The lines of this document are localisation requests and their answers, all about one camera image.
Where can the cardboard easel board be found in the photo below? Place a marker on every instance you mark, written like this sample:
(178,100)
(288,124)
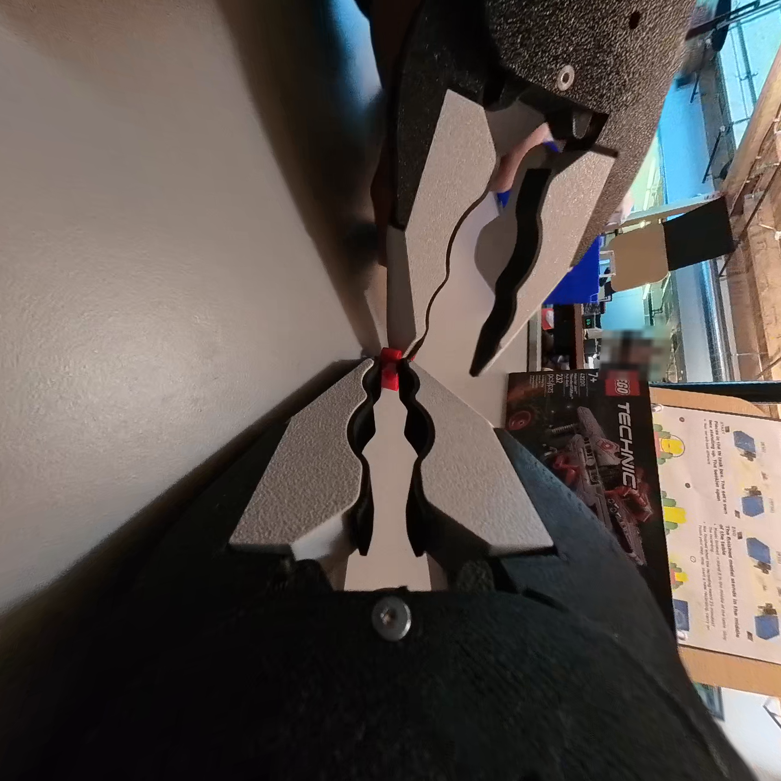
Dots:
(732,677)
(640,256)

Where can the black stand pole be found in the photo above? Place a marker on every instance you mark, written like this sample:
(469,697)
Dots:
(720,390)

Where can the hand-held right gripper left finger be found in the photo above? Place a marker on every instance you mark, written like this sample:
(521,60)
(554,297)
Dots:
(299,482)

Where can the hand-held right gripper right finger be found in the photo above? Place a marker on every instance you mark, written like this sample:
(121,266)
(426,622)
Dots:
(482,482)

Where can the instruction poster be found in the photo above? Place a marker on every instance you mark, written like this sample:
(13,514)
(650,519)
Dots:
(720,537)

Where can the blue plastic bin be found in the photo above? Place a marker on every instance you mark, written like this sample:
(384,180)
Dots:
(579,280)

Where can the person's left hand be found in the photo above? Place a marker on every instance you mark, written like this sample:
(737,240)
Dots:
(518,155)

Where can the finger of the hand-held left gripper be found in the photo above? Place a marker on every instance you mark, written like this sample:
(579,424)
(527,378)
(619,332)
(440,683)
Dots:
(439,201)
(567,213)

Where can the red angled lego beam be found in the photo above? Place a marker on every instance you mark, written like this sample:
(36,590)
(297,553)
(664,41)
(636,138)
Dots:
(390,369)

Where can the silver air duct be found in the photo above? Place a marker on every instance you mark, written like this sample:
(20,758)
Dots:
(717,317)

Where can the black lego set box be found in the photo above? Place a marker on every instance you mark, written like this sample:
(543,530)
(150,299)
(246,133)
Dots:
(586,476)

